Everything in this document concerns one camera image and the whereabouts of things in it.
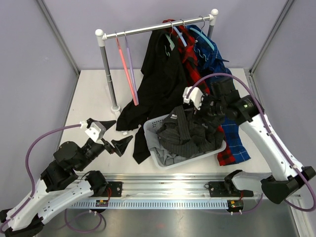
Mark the black pinstripe shirt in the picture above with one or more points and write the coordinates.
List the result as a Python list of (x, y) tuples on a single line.
[(187, 134)]

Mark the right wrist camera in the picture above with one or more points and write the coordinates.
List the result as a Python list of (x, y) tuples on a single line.
[(194, 95)]

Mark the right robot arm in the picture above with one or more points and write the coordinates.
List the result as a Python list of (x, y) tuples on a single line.
[(287, 174)]

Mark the teal hanger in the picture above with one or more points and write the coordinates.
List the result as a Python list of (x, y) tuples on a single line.
[(203, 36)]

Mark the pink hanger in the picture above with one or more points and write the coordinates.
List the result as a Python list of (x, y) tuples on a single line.
[(126, 70)]

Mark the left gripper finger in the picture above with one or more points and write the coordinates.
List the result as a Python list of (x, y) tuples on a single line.
[(99, 127), (121, 145)]

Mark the white plastic basket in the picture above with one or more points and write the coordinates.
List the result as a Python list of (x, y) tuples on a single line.
[(150, 127)]

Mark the grey shirt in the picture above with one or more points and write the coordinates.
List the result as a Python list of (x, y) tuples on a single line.
[(164, 158)]

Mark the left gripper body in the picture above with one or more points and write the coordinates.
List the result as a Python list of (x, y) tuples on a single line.
[(108, 146)]

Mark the clothes rack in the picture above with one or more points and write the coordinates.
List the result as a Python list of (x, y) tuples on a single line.
[(102, 37)]

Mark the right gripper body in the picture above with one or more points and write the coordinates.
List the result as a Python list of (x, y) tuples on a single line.
[(211, 107)]

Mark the black plain shirt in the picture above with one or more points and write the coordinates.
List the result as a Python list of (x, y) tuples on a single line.
[(160, 91)]

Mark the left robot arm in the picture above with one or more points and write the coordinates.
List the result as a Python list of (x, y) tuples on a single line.
[(49, 194)]

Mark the lilac hanger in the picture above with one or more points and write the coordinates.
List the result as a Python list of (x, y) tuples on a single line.
[(131, 69)]

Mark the red black plaid shirt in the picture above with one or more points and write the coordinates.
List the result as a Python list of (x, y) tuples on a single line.
[(200, 60)]

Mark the mint green hanger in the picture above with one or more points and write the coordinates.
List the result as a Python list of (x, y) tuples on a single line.
[(172, 45)]

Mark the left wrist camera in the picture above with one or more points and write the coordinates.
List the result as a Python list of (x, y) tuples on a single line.
[(96, 138)]

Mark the light blue hanger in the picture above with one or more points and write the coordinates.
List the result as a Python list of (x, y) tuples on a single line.
[(180, 36)]

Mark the aluminium rail base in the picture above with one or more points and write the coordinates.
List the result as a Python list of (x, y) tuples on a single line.
[(179, 191)]

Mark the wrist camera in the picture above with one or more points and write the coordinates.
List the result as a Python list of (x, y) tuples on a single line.
[(96, 138), (194, 95)]

